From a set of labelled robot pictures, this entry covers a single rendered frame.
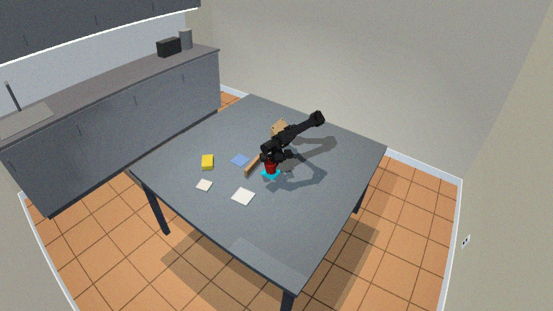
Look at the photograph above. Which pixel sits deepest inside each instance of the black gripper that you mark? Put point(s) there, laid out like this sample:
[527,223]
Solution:
[264,157]

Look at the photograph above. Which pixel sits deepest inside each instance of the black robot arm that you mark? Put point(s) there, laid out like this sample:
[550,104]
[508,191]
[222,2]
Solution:
[288,134]

